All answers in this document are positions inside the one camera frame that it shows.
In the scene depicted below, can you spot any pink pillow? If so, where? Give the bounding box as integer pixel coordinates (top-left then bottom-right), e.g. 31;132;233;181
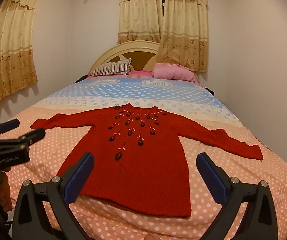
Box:
152;63;196;82

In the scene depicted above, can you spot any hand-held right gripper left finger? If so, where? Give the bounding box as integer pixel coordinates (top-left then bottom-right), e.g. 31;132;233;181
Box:
10;152;95;240

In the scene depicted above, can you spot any cream wooden headboard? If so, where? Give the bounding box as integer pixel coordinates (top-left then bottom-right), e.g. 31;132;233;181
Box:
88;40;198;77

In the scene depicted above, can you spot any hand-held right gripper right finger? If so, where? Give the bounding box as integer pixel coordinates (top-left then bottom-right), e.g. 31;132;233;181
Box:
196;152;279;240

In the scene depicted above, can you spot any beige floral side curtain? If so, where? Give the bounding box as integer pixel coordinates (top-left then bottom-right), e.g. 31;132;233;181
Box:
0;0;44;113

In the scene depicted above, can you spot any person's left hand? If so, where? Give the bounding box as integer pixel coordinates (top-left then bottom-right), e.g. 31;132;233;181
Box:
0;169;16;213

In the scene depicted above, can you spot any striped pillow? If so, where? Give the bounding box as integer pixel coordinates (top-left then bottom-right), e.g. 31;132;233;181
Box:
90;58;132;77

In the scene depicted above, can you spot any red knitted sweater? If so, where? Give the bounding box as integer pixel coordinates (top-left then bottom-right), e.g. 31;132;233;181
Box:
30;103;263;217

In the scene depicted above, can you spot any beige floral wide curtain panel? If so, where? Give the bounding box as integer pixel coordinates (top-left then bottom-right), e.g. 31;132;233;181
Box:
157;0;208;73

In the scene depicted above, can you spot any beige floral narrow curtain panel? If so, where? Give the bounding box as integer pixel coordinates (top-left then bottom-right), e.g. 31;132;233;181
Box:
118;0;164;46

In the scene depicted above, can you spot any pink bed sheet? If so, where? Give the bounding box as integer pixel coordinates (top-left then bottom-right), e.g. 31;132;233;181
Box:
87;70;199;83

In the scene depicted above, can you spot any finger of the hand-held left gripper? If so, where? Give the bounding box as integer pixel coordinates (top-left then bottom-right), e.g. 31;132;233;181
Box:
0;118;20;137
0;128;46;147

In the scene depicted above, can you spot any polka dot bedspread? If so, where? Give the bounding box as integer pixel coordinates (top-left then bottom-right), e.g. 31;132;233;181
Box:
7;76;287;240

